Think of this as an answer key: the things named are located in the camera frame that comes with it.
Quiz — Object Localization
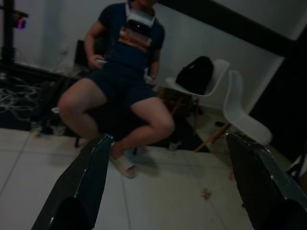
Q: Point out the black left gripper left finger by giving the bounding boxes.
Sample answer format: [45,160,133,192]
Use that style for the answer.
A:
[31,133,114,230]

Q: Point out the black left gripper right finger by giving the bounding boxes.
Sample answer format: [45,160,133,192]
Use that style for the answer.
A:
[225,132,307,230]

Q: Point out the beige slipper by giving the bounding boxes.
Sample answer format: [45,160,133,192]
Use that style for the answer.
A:
[109,153,139,179]

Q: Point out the white plastic shell chair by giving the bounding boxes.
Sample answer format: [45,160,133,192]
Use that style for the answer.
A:
[194,69,273,180]
[165,58,231,125]

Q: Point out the black backpack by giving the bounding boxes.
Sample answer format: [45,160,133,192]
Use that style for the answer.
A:
[176,56,214,95]

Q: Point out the seated person in dark clothes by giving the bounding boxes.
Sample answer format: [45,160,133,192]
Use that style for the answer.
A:
[58,0,175,178]

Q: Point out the black tripod stand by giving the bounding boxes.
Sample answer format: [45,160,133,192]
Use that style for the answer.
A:
[0,0,29,65]

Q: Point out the device with pink light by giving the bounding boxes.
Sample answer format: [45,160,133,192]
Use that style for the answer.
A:
[14,11,29,30]

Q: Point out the white VR headset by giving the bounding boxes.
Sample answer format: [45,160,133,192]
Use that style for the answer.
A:
[124,1,156,32]

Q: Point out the pile of white cables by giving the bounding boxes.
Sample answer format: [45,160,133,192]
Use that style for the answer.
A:
[0,76,57,115]

